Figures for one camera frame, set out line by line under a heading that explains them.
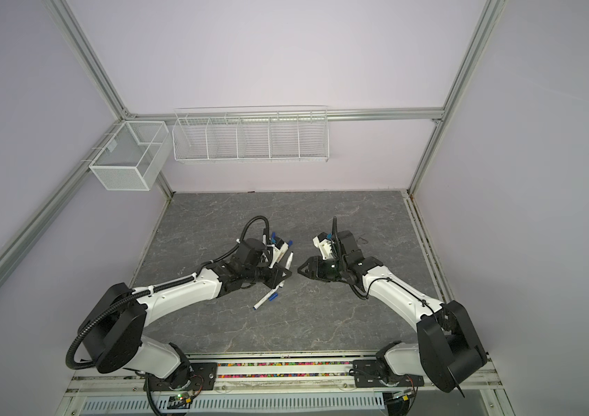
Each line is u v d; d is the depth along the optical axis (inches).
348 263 25.8
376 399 27.9
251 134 40.0
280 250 30.2
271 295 35.0
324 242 30.8
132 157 39.0
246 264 26.3
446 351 16.3
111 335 16.8
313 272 28.7
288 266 32.4
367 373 27.5
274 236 30.2
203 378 28.7
